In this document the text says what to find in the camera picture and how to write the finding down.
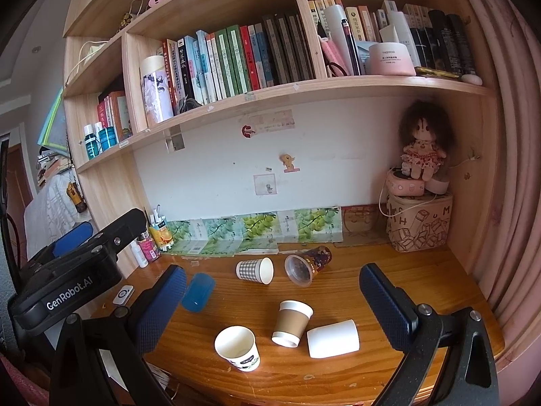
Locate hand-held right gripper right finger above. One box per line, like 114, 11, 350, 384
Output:
359, 263, 500, 406

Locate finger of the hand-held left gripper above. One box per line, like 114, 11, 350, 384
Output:
42, 221, 94, 260
91, 208, 148, 263

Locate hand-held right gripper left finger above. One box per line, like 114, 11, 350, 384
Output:
50, 264, 188, 406

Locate blue translucent plastic cup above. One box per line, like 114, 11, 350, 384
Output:
182, 273, 215, 314

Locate plain white paper cup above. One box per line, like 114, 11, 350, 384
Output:
306, 319, 361, 359

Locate clear plastic cup dark print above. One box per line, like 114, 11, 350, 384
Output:
284, 245, 333, 288

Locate brown sleeve paper cup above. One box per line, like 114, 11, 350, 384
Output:
271, 300, 314, 347

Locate checkered paper cup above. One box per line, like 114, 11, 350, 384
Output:
235, 256, 275, 285

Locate white paper cup green print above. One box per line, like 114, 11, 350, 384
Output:
214, 325, 260, 373

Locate pink label bottle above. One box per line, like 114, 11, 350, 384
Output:
137, 230, 160, 263

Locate small white bottle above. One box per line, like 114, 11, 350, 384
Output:
131, 241, 149, 268

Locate white quilt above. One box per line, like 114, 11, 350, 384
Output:
24, 173, 91, 258

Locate small white flat device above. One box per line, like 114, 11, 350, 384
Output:
113, 285, 136, 305

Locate green grape print book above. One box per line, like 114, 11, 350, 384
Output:
237, 212, 280, 254
277, 206, 342, 243
192, 217, 246, 256
163, 219, 208, 256

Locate wooden door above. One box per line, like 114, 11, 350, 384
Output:
7, 144, 33, 223

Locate orange print book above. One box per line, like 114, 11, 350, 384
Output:
340, 204, 381, 238

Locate teal bottle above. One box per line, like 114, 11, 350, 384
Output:
83, 125, 101, 156
98, 127, 117, 151

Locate printed fabric storage box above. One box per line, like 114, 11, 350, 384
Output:
386, 192, 454, 253

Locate red and cream books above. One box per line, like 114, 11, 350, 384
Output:
96, 91, 133, 142

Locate pink round device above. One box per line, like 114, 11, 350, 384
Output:
385, 168, 427, 196

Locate white round speaker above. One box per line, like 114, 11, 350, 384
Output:
425, 173, 451, 198

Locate rolled printed poster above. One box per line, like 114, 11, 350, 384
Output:
140, 55, 175, 124

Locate brown haired cloth doll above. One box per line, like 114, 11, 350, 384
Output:
397, 99, 457, 180

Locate pink curtain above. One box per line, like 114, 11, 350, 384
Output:
448, 0, 541, 390

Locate row of green and dark books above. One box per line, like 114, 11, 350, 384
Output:
162, 14, 316, 107

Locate wooden bookshelf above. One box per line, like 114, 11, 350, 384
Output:
63, 0, 505, 271

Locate gold flat packet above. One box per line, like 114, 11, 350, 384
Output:
414, 67, 462, 80

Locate white and pink jar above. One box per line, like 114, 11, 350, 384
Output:
364, 42, 417, 76

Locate pink pouch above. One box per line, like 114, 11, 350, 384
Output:
319, 38, 352, 76

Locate white folded card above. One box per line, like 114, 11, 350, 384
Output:
379, 10, 410, 45

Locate row of cream spine books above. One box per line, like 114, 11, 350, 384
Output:
308, 0, 429, 77

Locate metal shelf bracket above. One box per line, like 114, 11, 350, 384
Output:
164, 126, 186, 153

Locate pink square wall sticker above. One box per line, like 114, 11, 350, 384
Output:
254, 173, 277, 195

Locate flower ornament with string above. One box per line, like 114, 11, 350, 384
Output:
119, 0, 144, 28

